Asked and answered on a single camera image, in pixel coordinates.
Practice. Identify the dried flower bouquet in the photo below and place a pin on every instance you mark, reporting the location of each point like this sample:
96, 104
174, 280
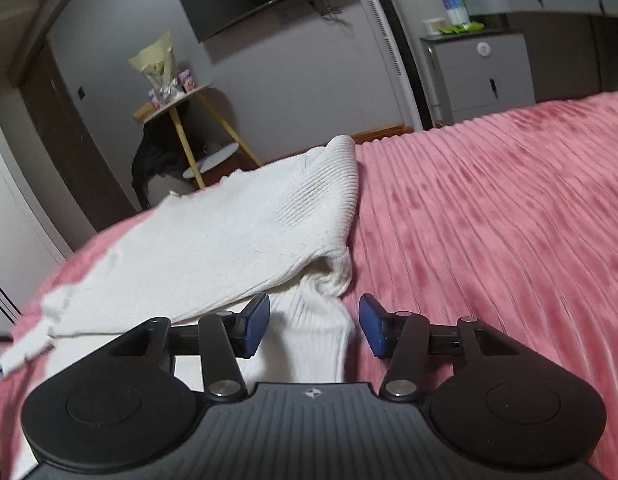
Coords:
157, 64

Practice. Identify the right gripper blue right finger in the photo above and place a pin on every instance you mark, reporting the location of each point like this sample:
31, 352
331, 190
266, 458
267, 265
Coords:
401, 338

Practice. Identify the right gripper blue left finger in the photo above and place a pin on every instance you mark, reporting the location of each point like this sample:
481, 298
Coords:
225, 337

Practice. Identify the round yellow-legged side table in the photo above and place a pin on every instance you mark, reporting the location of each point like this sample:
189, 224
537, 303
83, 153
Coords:
212, 146

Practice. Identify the blue and white tissue box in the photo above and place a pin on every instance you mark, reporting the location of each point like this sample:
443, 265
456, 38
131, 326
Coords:
457, 12

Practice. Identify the black clothing on chair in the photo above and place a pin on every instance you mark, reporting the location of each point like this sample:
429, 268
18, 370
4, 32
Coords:
160, 152

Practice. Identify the white standing air conditioner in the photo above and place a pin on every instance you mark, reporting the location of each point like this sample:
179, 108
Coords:
396, 35

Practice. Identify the white wardrobe door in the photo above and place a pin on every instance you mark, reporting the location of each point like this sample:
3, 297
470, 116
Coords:
28, 252

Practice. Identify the grey dressing table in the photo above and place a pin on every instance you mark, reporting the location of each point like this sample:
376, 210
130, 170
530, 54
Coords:
572, 44

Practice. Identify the grey bedside cabinet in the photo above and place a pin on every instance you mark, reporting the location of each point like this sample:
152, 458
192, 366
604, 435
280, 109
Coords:
479, 74

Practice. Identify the dark wooden door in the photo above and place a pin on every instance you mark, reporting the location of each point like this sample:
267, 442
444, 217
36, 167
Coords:
71, 147

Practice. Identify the white knit sweater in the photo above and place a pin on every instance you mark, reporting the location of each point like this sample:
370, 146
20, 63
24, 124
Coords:
281, 229

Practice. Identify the pink ribbed bed blanket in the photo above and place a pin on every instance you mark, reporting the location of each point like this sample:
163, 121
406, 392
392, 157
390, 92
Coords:
512, 218

